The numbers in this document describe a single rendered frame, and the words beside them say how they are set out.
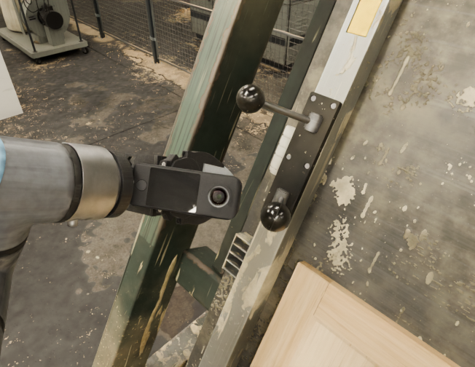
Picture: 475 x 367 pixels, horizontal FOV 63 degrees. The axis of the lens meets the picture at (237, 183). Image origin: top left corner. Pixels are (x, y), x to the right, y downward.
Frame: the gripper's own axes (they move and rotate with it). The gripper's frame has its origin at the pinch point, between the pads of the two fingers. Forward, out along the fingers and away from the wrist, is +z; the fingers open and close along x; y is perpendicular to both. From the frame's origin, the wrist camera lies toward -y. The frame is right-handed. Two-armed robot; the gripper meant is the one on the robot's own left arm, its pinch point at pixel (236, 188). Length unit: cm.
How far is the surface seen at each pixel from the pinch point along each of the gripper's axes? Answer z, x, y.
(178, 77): 262, -99, 302
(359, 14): 8.1, -25.3, -11.9
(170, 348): 29, 46, 40
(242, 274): 8.1, 14.3, 3.3
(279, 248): 8.3, 8.8, -2.9
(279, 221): -3.2, 3.0, -9.4
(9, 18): 173, -171, 535
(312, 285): 10.2, 13.5, -8.1
